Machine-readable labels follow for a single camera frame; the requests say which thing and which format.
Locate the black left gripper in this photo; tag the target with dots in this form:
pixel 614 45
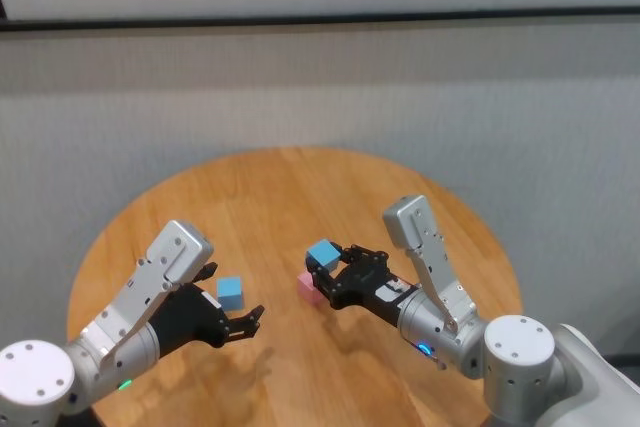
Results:
pixel 192 317

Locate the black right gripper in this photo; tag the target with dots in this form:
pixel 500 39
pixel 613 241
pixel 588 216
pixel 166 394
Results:
pixel 365 284

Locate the blue cube block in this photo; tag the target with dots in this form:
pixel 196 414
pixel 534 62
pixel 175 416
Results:
pixel 322 254
pixel 230 297

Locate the pink cube block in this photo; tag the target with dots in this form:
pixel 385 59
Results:
pixel 307 289

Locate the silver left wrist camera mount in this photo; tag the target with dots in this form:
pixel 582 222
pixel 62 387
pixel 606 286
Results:
pixel 160 272

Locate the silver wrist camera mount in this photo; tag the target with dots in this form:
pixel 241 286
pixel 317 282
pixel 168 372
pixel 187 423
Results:
pixel 160 272
pixel 425 247

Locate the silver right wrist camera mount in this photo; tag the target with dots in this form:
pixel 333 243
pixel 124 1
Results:
pixel 425 247

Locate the black wall trim strip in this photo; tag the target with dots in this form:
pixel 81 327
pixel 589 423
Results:
pixel 320 19

